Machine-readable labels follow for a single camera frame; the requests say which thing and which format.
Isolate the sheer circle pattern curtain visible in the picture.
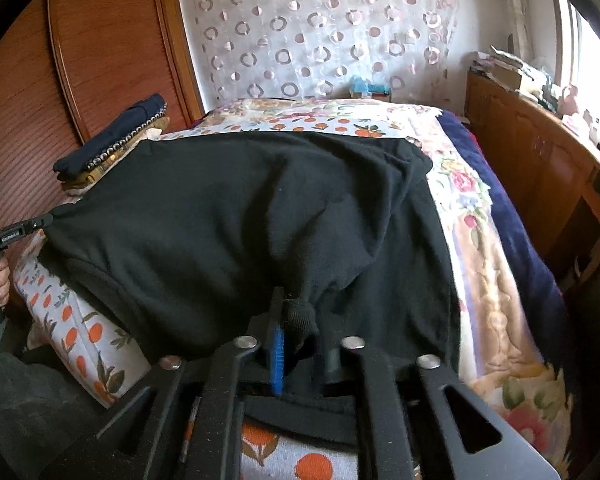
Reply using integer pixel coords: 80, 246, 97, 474
180, 0, 458, 107

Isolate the brown wooden louvered wardrobe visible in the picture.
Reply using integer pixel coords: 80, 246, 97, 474
0, 0, 204, 228

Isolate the folded cream garment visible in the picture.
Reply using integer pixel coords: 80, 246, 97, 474
143, 128, 162, 141

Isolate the black Superman t-shirt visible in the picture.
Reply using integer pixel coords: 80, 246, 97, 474
38, 131, 460, 444

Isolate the brown wooden sideboard cabinet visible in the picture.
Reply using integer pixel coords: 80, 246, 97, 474
465, 70, 600, 290

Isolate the pink bottle on sideboard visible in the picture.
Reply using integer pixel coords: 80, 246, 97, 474
558, 84, 579, 117

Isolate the dark blue blanket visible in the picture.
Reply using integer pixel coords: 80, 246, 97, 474
436, 108, 566, 321

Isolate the stack of books and papers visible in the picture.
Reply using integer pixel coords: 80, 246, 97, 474
472, 46, 547, 100

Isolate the floral quilt bedspread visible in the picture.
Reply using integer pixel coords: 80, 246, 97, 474
194, 99, 572, 478

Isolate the blue tissue box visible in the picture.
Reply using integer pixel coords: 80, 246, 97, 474
349, 76, 391, 102

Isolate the orange fruit print sheet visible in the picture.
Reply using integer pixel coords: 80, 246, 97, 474
16, 100, 405, 479

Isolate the window with wooden frame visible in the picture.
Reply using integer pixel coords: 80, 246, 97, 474
554, 0, 600, 145

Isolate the folded navy garment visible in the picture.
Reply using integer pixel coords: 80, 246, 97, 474
53, 93, 168, 182

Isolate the folded patterned dark garment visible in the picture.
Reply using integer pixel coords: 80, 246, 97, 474
85, 104, 170, 171

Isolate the folded mustard yellow garment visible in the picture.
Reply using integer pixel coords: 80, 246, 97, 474
61, 116, 170, 196

